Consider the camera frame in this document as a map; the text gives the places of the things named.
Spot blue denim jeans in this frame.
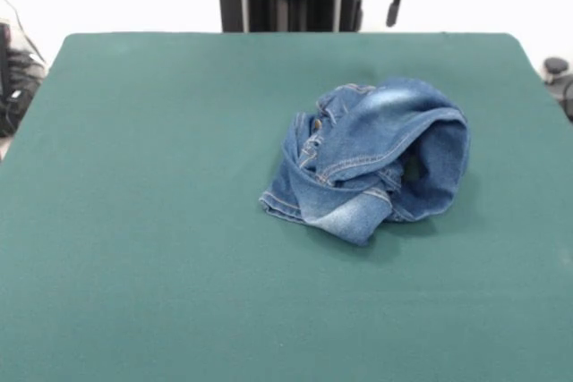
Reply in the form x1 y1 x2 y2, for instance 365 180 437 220
258 76 472 248

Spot black equipment stand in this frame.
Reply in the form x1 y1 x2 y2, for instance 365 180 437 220
0 21 49 140

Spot grey wheeled base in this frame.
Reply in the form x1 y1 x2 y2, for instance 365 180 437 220
543 56 573 123

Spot dark green table cloth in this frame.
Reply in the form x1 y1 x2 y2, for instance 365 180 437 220
0 31 573 382

